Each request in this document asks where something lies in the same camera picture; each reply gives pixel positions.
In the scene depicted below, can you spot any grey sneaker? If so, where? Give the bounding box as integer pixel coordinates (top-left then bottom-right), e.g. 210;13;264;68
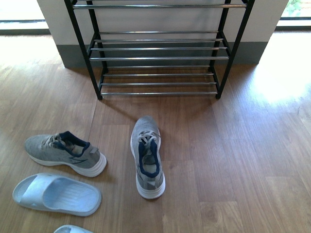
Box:
130;116;166;200
24;131;107;177

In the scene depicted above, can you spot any light blue slipper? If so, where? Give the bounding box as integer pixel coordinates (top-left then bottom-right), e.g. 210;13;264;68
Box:
54;225;92;233
12;173;102;216

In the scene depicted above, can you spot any black metal shoe rack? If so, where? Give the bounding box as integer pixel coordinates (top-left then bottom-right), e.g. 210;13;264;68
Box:
65;0;254;100

